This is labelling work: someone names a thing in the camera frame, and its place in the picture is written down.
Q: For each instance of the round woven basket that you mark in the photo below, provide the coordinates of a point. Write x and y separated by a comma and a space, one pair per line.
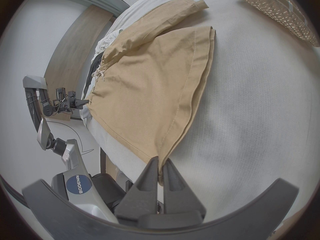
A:
280, 11

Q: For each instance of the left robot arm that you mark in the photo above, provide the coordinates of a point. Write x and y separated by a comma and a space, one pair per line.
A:
32, 89

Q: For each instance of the white garment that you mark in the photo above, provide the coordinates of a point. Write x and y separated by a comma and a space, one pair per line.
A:
107, 42

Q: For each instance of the black garment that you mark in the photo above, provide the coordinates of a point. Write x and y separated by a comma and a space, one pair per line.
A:
93, 71

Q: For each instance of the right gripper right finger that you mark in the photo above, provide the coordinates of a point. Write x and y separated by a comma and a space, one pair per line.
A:
177, 199

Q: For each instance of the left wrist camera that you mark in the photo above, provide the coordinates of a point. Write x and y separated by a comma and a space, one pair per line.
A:
72, 94

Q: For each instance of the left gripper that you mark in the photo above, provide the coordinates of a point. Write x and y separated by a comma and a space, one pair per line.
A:
73, 103

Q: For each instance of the tan shorts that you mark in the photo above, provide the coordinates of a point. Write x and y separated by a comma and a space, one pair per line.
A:
150, 84

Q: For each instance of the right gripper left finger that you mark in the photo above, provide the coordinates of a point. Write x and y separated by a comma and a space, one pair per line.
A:
142, 199

